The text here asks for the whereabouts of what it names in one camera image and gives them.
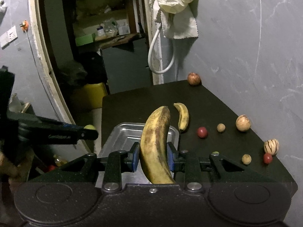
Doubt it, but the silver metal tray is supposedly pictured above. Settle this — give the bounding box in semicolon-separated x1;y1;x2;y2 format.
95;122;180;189

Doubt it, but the large ripe spotted banana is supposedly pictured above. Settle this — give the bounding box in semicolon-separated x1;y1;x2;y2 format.
140;106;175;184

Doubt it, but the striped pepino melon right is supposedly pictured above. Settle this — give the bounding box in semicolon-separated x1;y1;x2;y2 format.
263;139;279;156

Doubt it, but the small tan fruit front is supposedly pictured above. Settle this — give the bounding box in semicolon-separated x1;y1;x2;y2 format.
241;154;252;165

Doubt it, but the small tan round fruit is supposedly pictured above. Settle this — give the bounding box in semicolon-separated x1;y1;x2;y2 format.
217;123;226;133

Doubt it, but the white wall switch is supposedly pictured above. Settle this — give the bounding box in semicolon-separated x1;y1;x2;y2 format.
0;26;17;48

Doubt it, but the yellow plastic container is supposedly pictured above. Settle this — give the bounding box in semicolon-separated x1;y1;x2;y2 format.
78;83;107;109

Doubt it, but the orange wall hook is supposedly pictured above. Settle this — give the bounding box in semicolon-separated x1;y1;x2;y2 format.
20;20;29;32

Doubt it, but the white hanging cloth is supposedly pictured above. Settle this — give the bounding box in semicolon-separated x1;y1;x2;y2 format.
149;0;198;40

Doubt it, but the striped pepino melon left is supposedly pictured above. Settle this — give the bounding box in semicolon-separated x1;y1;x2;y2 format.
236;114;251;132

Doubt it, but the small yellow banana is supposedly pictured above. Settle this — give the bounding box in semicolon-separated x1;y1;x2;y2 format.
174;103;190;132

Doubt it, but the small red plum right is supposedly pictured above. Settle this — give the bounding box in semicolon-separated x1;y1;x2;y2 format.
263;153;273;165

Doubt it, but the white looped cable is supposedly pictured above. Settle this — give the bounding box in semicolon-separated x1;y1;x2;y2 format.
147;25;176;75

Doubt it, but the striped pepino melon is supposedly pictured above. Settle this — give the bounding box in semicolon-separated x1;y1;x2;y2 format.
236;114;251;132
263;139;279;156

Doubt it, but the red-brown apple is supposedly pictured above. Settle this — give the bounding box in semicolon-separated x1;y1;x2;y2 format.
187;72;201;86

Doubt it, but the dark cabinet with clutter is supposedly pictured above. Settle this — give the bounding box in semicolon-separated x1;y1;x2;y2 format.
73;0;152;93

